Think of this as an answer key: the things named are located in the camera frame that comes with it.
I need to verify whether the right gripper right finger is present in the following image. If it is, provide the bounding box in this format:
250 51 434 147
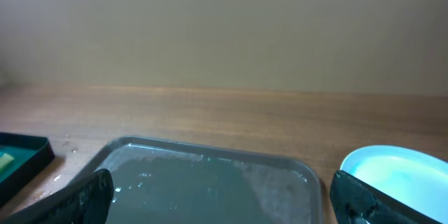
330 170 438 224

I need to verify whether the black serving tray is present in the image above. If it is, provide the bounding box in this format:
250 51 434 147
79 136 324 223

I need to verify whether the black water basin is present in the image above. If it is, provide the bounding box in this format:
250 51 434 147
1 132 55 207

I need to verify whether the pale blue plate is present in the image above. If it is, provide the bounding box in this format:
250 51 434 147
340 145 447 223

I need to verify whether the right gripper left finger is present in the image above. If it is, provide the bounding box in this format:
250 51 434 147
1 169 114 224

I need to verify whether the green yellow sponge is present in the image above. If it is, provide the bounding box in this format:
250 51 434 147
0 152 15 172

